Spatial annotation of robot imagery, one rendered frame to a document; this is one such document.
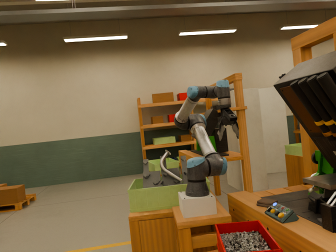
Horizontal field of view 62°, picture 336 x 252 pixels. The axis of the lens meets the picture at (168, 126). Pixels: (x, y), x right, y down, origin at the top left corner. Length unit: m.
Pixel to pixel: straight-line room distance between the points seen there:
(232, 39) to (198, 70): 1.50
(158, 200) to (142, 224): 0.20
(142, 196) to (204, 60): 7.20
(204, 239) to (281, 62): 8.61
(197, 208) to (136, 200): 0.58
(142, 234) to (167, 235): 0.18
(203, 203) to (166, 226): 0.47
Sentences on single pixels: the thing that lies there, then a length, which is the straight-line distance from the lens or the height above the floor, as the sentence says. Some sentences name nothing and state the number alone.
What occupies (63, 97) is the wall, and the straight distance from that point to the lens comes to 8.65.
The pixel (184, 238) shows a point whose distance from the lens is 1.75.
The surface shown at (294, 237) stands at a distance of 1.42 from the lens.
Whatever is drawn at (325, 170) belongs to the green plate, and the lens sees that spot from 1.54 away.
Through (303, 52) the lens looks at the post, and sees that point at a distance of 2.23.
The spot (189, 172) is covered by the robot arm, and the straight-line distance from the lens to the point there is 1.78.
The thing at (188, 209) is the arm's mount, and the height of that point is 0.90.
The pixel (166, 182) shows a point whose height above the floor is 0.94.
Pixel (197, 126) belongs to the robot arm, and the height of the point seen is 1.38.
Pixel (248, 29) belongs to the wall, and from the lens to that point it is 9.76.
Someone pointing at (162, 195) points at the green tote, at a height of 0.90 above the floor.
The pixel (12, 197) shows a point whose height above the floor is 0.27.
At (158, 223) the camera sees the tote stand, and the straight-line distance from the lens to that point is 2.13.
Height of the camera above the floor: 1.43
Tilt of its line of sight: 1 degrees down
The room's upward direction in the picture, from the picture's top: 6 degrees counter-clockwise
